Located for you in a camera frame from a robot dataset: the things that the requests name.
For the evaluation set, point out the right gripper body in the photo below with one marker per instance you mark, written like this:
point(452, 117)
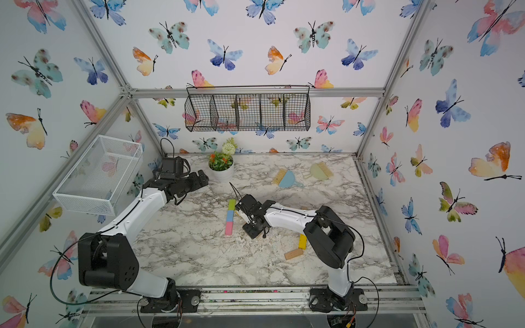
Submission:
point(251, 220)

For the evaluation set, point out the pink block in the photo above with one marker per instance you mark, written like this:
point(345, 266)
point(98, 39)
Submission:
point(229, 228)

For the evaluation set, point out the green block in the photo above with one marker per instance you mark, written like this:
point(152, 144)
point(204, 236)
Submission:
point(231, 204)

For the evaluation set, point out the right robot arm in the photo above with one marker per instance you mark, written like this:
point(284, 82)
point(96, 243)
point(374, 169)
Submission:
point(330, 238)

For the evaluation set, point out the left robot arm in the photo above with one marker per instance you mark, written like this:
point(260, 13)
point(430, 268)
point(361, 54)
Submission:
point(106, 258)

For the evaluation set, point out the white potted artificial plant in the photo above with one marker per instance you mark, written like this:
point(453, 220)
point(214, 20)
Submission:
point(222, 163)

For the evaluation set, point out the natural wood block bottom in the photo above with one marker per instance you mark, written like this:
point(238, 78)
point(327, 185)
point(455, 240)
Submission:
point(293, 254)

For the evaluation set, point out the white mesh wall basket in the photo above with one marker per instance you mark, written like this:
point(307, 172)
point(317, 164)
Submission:
point(101, 175)

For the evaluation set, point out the black wire wall basket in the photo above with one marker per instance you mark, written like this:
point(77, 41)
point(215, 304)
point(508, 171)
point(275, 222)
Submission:
point(248, 108)

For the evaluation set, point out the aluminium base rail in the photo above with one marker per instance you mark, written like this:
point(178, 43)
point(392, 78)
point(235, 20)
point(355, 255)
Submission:
point(281, 300)

